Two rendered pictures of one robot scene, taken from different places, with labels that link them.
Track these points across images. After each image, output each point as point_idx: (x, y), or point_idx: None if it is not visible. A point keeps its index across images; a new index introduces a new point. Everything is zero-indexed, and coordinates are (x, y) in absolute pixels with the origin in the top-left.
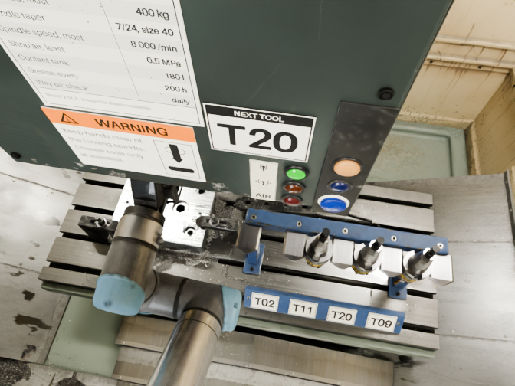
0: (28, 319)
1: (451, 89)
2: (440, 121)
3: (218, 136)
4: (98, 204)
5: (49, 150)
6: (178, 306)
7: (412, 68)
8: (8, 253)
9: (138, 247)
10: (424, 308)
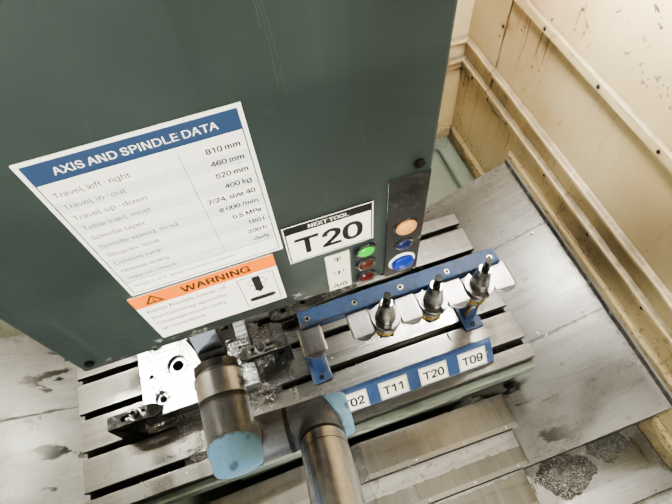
0: None
1: None
2: None
3: (295, 251)
4: (114, 399)
5: (128, 340)
6: (292, 437)
7: (432, 140)
8: None
9: (231, 398)
10: (502, 324)
